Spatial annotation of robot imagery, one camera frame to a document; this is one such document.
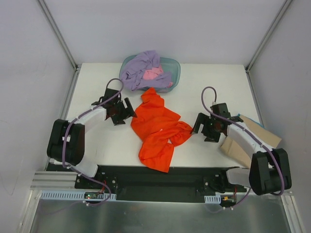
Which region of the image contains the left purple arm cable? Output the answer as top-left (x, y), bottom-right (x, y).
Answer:
top-left (46, 78), bottom-right (125, 214)

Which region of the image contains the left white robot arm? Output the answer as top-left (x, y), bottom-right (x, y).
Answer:
top-left (47, 88), bottom-right (137, 189)

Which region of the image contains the front aluminium rail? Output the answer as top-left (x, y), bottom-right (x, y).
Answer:
top-left (30, 171), bottom-right (294, 196)

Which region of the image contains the left aluminium frame post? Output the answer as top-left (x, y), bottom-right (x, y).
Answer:
top-left (36, 0), bottom-right (81, 71)

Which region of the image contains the right aluminium frame post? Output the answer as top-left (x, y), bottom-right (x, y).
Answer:
top-left (245, 0), bottom-right (294, 72)

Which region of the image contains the teal cloth under cardboard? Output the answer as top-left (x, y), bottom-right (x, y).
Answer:
top-left (237, 113), bottom-right (264, 128)

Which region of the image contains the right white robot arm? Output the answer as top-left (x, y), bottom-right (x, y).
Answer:
top-left (191, 103), bottom-right (292, 196)

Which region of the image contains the lilac t shirt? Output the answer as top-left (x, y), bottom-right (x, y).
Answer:
top-left (121, 50), bottom-right (161, 91)

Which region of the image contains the brown cardboard sheet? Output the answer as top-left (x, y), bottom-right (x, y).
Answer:
top-left (220, 117), bottom-right (282, 168)

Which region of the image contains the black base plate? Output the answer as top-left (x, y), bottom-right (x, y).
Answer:
top-left (74, 166), bottom-right (246, 203)

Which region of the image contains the aluminium frame post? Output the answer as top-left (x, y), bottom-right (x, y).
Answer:
top-left (245, 0), bottom-right (294, 72)
top-left (36, 0), bottom-right (81, 71)

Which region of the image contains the right slotted cable duct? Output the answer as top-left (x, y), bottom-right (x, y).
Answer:
top-left (204, 195), bottom-right (222, 204)

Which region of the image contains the slotted cable duct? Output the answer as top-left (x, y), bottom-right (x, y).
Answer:
top-left (41, 190), bottom-right (117, 201)
top-left (204, 195), bottom-right (222, 204)

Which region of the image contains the left slotted cable duct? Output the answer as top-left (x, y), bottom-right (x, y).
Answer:
top-left (41, 190), bottom-right (117, 201)

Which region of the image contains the orange t shirt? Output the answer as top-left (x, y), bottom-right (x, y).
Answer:
top-left (131, 87), bottom-right (192, 173)

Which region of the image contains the teal plastic basket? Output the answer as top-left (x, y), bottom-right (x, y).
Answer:
top-left (119, 54), bottom-right (181, 93)

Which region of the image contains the pink t shirt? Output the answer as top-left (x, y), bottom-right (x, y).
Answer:
top-left (143, 65), bottom-right (173, 88)

